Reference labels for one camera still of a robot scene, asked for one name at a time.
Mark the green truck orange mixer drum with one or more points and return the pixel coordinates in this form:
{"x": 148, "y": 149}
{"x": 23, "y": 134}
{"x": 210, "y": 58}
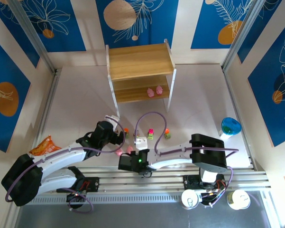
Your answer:
{"x": 167, "y": 134}
{"x": 126, "y": 130}

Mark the white drink can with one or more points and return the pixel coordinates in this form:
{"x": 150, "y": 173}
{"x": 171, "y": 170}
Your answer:
{"x": 190, "y": 199}

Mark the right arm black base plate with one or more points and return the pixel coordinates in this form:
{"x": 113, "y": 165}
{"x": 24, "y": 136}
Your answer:
{"x": 188, "y": 183}

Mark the aluminium side rail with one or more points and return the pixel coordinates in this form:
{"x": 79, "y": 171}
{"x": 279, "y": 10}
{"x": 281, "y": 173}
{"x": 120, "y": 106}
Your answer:
{"x": 230, "y": 88}
{"x": 52, "y": 88}

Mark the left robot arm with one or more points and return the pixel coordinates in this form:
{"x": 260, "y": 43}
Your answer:
{"x": 61, "y": 156}

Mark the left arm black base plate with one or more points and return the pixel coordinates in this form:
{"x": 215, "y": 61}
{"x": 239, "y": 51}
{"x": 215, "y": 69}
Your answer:
{"x": 94, "y": 184}

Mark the wooden shelf white frame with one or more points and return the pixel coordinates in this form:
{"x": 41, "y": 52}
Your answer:
{"x": 137, "y": 61}

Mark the aluminium frame post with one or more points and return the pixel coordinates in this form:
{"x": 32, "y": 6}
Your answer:
{"x": 245, "y": 35}
{"x": 35, "y": 35}

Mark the aluminium rail base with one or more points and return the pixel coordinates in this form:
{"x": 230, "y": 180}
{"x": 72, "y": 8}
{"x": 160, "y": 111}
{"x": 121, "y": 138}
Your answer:
{"x": 156, "y": 183}

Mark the black electronics board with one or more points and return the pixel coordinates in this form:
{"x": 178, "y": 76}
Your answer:
{"x": 73, "y": 198}
{"x": 207, "y": 200}

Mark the green truck pink mixer drum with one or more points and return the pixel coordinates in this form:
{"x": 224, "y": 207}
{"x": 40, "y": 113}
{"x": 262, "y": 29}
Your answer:
{"x": 150, "y": 134}

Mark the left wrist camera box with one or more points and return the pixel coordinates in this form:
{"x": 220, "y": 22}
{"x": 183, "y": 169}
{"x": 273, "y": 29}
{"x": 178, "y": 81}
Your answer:
{"x": 112, "y": 119}

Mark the pink plastic pig toy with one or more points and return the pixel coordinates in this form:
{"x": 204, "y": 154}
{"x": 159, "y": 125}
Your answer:
{"x": 159, "y": 90}
{"x": 129, "y": 149}
{"x": 151, "y": 93}
{"x": 119, "y": 152}

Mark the orange snack bag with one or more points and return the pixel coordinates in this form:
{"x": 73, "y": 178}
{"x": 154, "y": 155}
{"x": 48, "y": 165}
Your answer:
{"x": 46, "y": 146}

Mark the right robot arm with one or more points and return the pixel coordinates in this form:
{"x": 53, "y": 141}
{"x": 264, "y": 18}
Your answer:
{"x": 204, "y": 154}

